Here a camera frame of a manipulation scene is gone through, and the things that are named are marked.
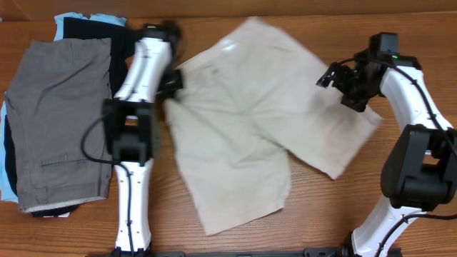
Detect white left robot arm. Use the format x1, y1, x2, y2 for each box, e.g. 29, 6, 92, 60
102, 21, 183, 256

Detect beige shorts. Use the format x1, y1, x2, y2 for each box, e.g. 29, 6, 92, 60
164, 18, 382, 236

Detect grey shorts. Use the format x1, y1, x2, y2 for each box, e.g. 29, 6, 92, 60
5, 38, 114, 213

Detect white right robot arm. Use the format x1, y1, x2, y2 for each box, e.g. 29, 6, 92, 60
303, 32, 456, 257

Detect black garment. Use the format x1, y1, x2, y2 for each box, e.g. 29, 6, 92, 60
3, 16, 139, 218

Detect light blue garment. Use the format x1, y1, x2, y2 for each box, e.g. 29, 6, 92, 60
1, 12, 127, 203

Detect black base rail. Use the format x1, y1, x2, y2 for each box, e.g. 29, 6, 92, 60
85, 246, 403, 257

